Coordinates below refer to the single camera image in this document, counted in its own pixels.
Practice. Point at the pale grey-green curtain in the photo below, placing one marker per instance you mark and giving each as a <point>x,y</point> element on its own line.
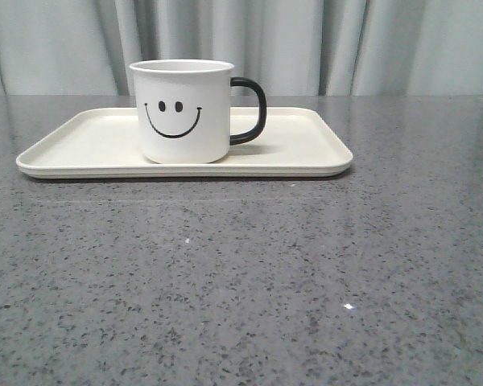
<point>292,48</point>

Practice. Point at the white smiley mug black handle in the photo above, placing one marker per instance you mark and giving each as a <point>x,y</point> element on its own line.
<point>184,110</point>

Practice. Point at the cream rectangular plastic tray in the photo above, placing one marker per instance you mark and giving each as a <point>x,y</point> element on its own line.
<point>104,144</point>

